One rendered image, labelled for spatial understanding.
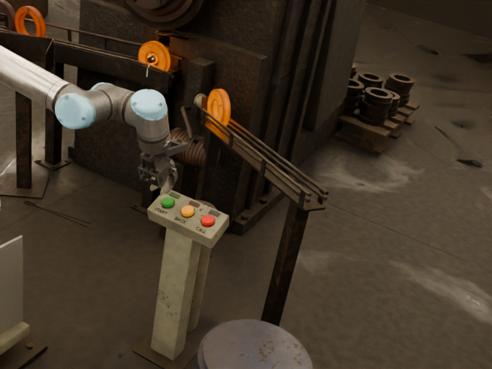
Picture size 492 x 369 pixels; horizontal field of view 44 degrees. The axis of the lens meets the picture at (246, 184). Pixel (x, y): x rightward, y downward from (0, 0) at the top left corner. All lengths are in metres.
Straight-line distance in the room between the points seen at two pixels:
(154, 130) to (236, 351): 0.64
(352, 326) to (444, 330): 0.41
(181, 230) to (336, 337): 0.90
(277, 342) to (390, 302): 1.10
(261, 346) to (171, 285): 0.44
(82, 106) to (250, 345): 0.79
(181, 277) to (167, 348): 0.32
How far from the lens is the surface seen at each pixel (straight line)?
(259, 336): 1.80
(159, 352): 2.28
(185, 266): 1.99
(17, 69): 1.71
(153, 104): 1.64
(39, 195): 3.07
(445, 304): 2.93
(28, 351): 2.27
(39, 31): 3.15
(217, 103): 2.40
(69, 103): 1.59
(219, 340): 1.76
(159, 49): 2.72
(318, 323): 2.57
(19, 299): 2.16
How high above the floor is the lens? 1.64
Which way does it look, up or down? 29 degrees down
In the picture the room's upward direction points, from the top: 11 degrees clockwise
